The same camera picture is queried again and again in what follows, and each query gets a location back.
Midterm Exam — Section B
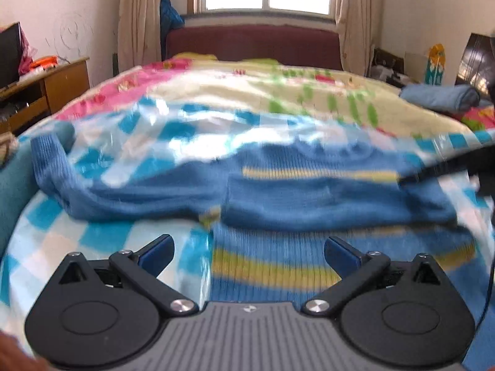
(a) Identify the orange toy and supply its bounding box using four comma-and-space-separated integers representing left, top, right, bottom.
29, 56, 70, 71

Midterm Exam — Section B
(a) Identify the black television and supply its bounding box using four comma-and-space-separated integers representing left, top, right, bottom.
0, 22, 23, 89

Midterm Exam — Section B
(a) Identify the maroon bed headboard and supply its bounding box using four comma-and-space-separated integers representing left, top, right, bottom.
166, 24, 345, 72

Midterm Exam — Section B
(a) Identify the beige curtain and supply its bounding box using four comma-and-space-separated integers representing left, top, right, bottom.
116, 0, 166, 74
334, 0, 386, 77

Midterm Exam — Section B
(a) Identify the dark wooden furniture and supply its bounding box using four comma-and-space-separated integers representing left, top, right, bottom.
455, 33, 495, 105

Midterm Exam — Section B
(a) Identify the wooden television cabinet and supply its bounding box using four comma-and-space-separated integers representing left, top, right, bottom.
0, 57, 91, 136

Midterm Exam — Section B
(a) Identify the yellow teal printed board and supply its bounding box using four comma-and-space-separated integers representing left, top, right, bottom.
424, 44, 446, 86

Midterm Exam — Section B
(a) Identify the dark bag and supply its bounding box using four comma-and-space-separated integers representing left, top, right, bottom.
370, 47, 407, 86

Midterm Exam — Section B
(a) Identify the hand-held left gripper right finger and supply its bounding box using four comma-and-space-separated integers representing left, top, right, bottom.
301, 236, 445, 315

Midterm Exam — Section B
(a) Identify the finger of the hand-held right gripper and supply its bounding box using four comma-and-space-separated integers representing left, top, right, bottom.
400, 154, 470, 186

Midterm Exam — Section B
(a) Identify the floral pink yellow blanket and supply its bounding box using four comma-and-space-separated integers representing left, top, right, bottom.
54, 52, 495, 140

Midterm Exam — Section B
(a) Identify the blue hanging garment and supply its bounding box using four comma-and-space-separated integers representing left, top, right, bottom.
159, 0, 185, 60

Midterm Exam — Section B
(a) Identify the teal fleece cloth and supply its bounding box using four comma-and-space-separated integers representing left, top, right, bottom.
0, 121, 76, 258

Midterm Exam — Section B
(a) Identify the pink plastic bag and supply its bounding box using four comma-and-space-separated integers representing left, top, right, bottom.
17, 27, 37, 76

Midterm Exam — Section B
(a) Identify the blue striped knit sweater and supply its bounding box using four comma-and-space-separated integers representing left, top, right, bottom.
30, 133, 478, 304

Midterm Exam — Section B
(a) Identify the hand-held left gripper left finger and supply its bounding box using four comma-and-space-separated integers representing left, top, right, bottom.
54, 234, 200, 315

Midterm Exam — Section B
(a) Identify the folded grey-blue cloth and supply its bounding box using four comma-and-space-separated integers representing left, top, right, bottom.
399, 84, 481, 114

